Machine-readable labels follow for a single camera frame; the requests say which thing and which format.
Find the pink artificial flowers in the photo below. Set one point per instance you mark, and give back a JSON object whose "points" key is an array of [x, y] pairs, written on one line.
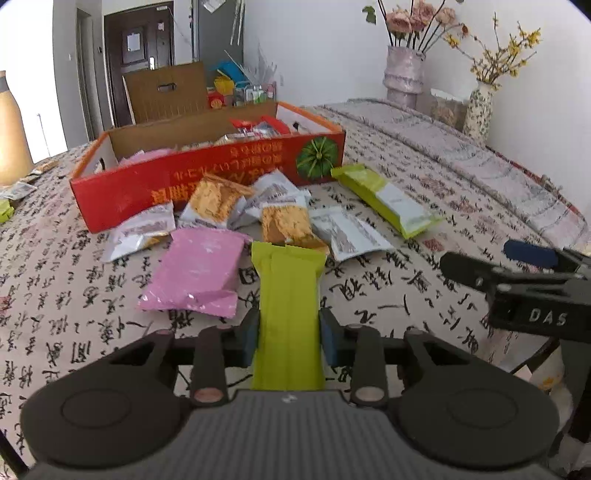
{"points": [[415, 21]]}

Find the grey striped cloth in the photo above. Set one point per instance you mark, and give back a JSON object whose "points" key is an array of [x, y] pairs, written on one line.
{"points": [[461, 152]]}

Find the small white packets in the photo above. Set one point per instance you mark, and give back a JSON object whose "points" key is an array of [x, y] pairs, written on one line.
{"points": [[21, 190]]}

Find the floral patterned vase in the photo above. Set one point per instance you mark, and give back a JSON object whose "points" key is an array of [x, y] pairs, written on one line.
{"points": [[478, 110]]}

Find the clear storage jar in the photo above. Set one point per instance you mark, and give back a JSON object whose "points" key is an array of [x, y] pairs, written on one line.
{"points": [[445, 108]]}

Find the yellow thermos jug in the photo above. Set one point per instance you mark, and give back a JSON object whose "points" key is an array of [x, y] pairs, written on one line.
{"points": [[14, 138]]}

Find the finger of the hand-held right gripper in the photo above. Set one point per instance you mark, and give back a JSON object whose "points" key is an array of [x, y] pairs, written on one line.
{"points": [[531, 254], [466, 270]]}

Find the yellow artificial flowers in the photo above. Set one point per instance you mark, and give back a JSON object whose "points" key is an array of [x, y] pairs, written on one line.
{"points": [[503, 55]]}

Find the brown cardboard carton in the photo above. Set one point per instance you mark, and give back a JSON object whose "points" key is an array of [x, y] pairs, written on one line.
{"points": [[184, 101]]}

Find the red cardboard box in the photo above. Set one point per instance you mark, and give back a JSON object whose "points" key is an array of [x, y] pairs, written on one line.
{"points": [[138, 194]]}

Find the red snack packet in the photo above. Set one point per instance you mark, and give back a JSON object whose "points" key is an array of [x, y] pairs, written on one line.
{"points": [[272, 125]]}

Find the green white snack packet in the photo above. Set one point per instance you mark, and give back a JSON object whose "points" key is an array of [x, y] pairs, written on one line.
{"points": [[388, 198]]}

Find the blue plastic item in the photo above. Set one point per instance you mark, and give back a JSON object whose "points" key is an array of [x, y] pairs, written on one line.
{"points": [[228, 72]]}

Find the pink ribbed vase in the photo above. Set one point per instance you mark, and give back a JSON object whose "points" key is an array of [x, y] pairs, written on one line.
{"points": [[404, 76]]}

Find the dark wooden door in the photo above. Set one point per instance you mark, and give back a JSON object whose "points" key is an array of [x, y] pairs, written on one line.
{"points": [[159, 41]]}

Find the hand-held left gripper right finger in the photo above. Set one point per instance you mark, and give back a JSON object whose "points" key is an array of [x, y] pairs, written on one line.
{"points": [[328, 337]]}

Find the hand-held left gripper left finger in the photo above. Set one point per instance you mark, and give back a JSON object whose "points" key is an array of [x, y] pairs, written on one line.
{"points": [[250, 337]]}

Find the grey refrigerator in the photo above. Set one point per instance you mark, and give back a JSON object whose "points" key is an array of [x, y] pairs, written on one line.
{"points": [[217, 37]]}

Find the yellow red bag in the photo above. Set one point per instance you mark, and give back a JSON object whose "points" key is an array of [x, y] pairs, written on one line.
{"points": [[218, 97]]}

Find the small orange packet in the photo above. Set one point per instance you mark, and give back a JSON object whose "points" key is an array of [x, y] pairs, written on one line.
{"points": [[44, 168]]}

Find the white cracker snack packet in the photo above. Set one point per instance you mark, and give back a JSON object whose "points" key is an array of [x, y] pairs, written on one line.
{"points": [[277, 189]]}

